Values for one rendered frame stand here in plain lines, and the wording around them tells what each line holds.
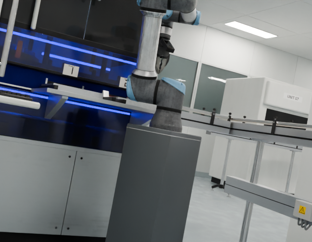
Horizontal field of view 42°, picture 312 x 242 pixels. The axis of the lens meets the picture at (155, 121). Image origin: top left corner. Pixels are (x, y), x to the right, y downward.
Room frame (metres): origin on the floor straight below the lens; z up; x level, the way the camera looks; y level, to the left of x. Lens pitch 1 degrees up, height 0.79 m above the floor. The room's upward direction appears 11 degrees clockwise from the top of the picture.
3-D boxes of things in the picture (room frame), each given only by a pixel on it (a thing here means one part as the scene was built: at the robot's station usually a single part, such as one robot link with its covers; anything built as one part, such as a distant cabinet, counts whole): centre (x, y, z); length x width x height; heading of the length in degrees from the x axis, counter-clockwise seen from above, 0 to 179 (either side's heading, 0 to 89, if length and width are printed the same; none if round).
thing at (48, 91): (2.21, 0.30, 0.87); 0.70 x 0.48 x 0.02; 116
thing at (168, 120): (1.85, -0.05, 0.84); 0.15 x 0.15 x 0.10
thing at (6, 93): (1.87, 0.71, 0.82); 0.40 x 0.14 x 0.02; 37
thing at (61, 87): (2.20, 0.48, 0.90); 0.34 x 0.26 x 0.04; 26
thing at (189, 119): (2.81, -0.20, 0.92); 0.69 x 0.15 x 0.16; 116
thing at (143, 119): (2.31, 0.07, 0.79); 0.34 x 0.03 x 0.13; 26
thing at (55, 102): (2.09, 0.52, 0.79); 0.34 x 0.03 x 0.13; 26
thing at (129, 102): (2.34, 0.18, 0.90); 0.34 x 0.26 x 0.04; 26
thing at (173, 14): (2.12, 0.04, 1.39); 0.11 x 0.11 x 0.08; 83
